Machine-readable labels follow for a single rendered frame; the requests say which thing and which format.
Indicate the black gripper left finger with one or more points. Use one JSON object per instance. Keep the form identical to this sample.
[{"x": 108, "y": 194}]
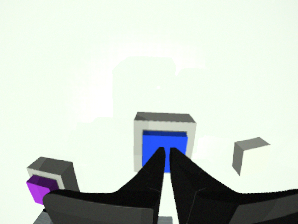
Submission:
[{"x": 136, "y": 202}]

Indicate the blue button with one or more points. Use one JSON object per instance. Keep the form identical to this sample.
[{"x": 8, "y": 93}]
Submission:
[{"x": 159, "y": 129}]

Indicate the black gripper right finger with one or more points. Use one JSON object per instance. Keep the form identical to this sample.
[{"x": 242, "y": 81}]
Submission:
[{"x": 201, "y": 199}]

